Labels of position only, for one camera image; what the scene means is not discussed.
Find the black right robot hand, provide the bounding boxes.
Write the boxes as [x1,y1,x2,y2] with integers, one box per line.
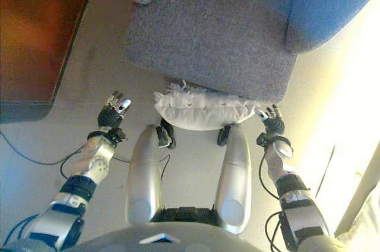
[255,104,286,140]

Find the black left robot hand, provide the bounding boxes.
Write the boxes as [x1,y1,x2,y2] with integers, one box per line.
[97,90,132,130]

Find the cream fringed cushion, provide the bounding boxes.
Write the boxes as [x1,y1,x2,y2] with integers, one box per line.
[153,81,262,131]

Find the grey fabric armchair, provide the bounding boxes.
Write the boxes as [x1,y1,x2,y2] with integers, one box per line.
[114,0,380,103]

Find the brown wooden cabinet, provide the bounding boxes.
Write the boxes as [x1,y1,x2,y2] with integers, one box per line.
[0,0,100,124]

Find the white cloth pile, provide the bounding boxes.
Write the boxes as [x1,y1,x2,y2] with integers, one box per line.
[335,186,380,252]

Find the grey robot torso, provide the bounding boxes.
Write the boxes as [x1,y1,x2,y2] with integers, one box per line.
[71,207,268,252]

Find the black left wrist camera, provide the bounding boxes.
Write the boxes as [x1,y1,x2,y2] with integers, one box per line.
[108,128,128,146]

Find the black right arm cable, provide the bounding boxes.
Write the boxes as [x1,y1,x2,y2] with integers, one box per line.
[258,152,286,205]

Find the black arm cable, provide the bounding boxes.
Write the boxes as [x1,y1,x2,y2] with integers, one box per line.
[60,144,90,178]
[258,152,286,205]

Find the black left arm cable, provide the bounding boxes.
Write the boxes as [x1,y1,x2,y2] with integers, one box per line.
[60,144,90,178]

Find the black floor cable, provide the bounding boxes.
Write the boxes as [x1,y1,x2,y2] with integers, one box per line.
[0,131,131,166]

